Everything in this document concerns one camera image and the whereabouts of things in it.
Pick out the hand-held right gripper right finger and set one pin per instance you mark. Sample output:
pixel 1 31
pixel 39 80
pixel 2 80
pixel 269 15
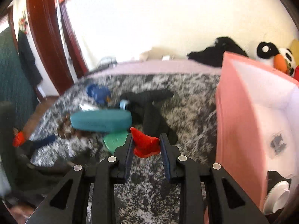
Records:
pixel 164 154

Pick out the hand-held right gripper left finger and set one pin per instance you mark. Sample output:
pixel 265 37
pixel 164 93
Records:
pixel 129 154

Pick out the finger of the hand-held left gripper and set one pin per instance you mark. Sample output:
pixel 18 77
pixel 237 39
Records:
pixel 45 141

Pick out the red cone cup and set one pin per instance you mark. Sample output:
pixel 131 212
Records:
pixel 144 144

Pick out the pink cardboard box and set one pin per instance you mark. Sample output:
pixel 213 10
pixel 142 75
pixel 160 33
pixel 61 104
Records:
pixel 238 121

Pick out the green plastic piece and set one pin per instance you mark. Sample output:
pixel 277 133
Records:
pixel 114 141

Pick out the small red object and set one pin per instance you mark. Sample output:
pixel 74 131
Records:
pixel 18 138

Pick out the teal glasses case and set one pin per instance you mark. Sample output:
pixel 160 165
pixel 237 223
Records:
pixel 100 121

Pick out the silver foil packet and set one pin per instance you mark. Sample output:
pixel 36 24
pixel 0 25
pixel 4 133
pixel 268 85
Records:
pixel 88 107

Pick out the grey printed blanket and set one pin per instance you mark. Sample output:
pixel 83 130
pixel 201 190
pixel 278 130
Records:
pixel 186 102

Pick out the blue plastic toy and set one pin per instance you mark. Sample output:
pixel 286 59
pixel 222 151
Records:
pixel 98 93

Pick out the dark green quilted cover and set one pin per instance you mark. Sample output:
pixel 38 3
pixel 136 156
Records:
pixel 14 79

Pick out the dark hanging garment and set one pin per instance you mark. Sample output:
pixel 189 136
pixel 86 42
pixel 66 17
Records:
pixel 29 58

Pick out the pink bed sheet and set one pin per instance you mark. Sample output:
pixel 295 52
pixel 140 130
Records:
pixel 163 66

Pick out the white charger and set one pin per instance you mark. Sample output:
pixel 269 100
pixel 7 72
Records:
pixel 166 57

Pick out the black clothing pile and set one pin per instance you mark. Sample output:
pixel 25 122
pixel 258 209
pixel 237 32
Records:
pixel 210 53

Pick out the small grey object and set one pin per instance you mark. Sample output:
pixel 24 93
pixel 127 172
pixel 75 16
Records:
pixel 278 144

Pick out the orange plush carrot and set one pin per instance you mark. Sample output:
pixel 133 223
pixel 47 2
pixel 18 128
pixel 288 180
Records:
pixel 280 63

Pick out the panda plush toy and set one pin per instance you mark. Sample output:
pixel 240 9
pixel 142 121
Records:
pixel 288 58

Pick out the yellow pillow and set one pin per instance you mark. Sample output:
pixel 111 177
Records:
pixel 294 45

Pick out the dark red door frame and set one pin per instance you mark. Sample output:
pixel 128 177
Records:
pixel 44 39

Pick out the flower wall decal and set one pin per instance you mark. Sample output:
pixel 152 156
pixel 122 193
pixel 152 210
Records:
pixel 23 22

